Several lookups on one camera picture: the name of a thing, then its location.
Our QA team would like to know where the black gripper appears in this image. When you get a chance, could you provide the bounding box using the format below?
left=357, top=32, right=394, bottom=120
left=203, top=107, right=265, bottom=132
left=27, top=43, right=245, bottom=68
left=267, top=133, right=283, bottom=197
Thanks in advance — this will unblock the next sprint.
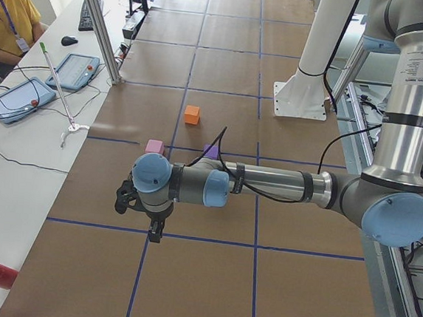
left=145, top=205, right=173, bottom=244

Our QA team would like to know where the orange foam cube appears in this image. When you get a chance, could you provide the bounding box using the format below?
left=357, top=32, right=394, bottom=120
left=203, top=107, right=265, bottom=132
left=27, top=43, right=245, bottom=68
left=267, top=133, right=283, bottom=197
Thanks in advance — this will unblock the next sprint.
left=183, top=105, right=200, bottom=125

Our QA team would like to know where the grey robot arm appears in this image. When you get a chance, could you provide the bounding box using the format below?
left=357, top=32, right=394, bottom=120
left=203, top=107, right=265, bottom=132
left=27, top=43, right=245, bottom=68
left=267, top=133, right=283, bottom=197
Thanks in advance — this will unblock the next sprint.
left=114, top=0, right=423, bottom=248

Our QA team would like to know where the pink foam cube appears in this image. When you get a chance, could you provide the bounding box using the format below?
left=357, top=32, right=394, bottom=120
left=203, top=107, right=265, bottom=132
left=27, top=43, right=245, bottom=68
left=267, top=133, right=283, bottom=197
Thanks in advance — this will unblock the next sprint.
left=145, top=139, right=165, bottom=155

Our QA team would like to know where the purple foam cube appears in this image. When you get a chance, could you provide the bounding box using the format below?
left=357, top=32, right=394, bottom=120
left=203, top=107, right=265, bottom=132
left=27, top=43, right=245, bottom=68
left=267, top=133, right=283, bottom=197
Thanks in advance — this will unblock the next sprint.
left=203, top=144, right=219, bottom=160

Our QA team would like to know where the reacher grabber stick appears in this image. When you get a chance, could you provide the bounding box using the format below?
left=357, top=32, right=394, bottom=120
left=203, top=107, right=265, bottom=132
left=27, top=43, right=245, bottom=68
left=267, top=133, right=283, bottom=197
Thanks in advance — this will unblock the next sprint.
left=39, top=42, right=90, bottom=148

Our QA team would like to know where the brown paper table cover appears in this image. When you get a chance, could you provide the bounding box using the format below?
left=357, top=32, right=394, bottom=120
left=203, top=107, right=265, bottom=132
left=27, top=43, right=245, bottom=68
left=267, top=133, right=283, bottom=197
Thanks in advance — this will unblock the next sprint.
left=0, top=0, right=376, bottom=317

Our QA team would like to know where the far blue teach pendant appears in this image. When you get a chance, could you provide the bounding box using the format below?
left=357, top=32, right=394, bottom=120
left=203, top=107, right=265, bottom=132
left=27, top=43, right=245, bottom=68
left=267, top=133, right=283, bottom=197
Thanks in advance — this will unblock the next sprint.
left=55, top=53, right=100, bottom=92

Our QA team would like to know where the blue teach pendant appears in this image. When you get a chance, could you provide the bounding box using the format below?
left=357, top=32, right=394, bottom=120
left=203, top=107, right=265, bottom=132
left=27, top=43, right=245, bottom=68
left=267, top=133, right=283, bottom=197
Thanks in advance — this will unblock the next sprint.
left=55, top=53, right=100, bottom=92
left=0, top=77, right=56, bottom=124

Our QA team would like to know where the near blue teach pendant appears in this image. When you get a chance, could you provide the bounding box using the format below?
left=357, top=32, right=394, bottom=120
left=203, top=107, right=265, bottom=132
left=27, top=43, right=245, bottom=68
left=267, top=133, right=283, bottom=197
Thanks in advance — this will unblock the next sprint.
left=0, top=77, right=56, bottom=124

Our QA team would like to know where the black computer mouse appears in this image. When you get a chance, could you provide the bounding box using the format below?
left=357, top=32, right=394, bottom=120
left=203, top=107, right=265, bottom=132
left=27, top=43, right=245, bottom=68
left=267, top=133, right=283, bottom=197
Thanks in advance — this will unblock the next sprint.
left=61, top=35, right=79, bottom=47

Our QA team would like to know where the black keyboard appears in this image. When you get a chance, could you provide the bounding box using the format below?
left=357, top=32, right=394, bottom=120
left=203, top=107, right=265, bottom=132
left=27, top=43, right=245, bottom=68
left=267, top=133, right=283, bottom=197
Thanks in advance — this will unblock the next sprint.
left=78, top=1, right=94, bottom=32

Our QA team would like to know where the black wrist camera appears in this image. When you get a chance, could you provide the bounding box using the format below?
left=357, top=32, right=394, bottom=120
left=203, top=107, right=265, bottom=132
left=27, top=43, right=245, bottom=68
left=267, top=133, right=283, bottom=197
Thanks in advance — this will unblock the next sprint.
left=114, top=175, right=139, bottom=214

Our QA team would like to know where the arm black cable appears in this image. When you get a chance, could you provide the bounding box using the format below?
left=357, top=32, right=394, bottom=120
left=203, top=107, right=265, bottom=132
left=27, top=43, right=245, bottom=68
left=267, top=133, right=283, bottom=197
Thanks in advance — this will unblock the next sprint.
left=184, top=123, right=382, bottom=211

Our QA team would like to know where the white camera pedestal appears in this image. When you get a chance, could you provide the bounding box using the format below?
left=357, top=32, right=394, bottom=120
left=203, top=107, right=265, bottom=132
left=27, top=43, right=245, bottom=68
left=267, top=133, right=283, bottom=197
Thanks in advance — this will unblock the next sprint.
left=273, top=0, right=360, bottom=120

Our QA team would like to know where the aluminium frame post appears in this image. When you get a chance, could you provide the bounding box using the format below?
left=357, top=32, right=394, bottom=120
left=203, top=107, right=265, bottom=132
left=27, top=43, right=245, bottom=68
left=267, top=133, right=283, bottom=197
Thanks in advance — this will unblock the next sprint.
left=85, top=0, right=122, bottom=85

